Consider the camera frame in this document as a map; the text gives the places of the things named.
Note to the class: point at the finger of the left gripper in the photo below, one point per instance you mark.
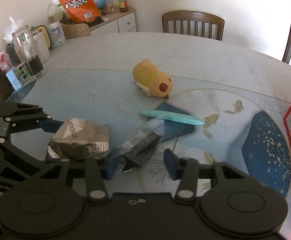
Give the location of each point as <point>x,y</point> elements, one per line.
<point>17,113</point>
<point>19,169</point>

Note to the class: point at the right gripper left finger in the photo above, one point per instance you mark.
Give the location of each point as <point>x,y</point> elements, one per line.
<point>46,204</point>

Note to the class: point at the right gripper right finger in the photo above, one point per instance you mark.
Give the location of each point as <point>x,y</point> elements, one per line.
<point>227,199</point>

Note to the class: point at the silver foil snack bag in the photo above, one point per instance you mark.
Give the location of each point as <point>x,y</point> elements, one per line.
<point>78,139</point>

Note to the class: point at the black clear snack packet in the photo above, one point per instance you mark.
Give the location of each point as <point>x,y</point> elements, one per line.
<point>136,151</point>

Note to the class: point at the rubiks cube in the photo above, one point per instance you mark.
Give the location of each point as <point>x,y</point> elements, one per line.
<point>18,76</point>

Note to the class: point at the clear glass jar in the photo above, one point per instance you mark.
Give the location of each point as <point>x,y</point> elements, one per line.
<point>27,52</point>

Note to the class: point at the white kettle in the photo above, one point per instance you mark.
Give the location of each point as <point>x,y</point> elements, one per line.
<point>41,44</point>

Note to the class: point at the light blue printed mug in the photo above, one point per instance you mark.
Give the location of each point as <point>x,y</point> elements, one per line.
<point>56,34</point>

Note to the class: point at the beige chair back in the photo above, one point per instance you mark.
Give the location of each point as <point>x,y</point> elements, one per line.
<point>76,30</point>

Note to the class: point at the teal silicone stick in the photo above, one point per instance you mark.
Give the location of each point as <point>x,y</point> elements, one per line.
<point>171,116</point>

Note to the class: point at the orange snack bag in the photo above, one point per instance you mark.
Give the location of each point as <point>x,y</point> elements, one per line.
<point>82,11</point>

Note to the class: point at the orange capybara plush toy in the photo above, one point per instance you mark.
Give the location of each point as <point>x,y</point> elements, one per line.
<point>151,81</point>

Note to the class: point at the blue globe toy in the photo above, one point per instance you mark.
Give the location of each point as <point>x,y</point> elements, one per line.
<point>100,3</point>

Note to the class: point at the white drawer cabinet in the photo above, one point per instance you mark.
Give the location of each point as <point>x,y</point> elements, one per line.
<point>116,22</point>

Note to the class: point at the red lid jar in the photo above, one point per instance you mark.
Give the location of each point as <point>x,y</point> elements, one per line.
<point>123,6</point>

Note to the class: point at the brown wooden chair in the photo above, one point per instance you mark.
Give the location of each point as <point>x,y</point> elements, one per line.
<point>194,23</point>

